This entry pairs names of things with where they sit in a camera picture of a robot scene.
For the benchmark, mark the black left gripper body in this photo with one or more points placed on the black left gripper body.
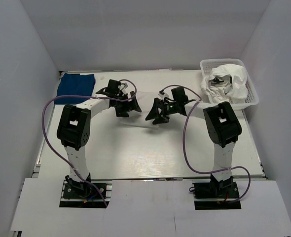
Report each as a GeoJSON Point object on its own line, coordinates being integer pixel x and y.
{"type": "Point", "coordinates": [120, 103]}

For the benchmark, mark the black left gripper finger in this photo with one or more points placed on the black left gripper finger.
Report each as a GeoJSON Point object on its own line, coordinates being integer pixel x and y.
{"type": "Point", "coordinates": [133, 103]}
{"type": "Point", "coordinates": [121, 114]}

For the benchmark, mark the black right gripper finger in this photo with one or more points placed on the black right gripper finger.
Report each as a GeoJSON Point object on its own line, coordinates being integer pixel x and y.
{"type": "Point", "coordinates": [161, 119]}
{"type": "Point", "coordinates": [156, 110]}

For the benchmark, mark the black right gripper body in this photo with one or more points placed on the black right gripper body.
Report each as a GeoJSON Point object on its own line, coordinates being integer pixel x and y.
{"type": "Point", "coordinates": [168, 108]}

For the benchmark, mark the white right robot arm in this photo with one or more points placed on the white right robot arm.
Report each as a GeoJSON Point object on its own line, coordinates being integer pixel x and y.
{"type": "Point", "coordinates": [222, 124]}

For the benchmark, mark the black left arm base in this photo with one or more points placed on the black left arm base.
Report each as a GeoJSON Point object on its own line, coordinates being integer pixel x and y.
{"type": "Point", "coordinates": [76, 194]}

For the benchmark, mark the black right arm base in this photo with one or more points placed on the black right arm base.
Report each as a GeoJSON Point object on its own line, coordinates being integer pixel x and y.
{"type": "Point", "coordinates": [216, 195]}

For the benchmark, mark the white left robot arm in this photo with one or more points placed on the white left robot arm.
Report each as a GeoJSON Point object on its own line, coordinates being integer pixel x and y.
{"type": "Point", "coordinates": [74, 125]}

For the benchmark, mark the white plastic basket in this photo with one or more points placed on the white plastic basket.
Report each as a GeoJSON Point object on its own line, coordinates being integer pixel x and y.
{"type": "Point", "coordinates": [252, 97]}

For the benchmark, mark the crumpled white t-shirt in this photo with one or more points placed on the crumpled white t-shirt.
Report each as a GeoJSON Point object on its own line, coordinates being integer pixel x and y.
{"type": "Point", "coordinates": [226, 83]}

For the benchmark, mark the folded blue t-shirt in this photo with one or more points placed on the folded blue t-shirt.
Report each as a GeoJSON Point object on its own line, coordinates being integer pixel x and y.
{"type": "Point", "coordinates": [76, 84]}

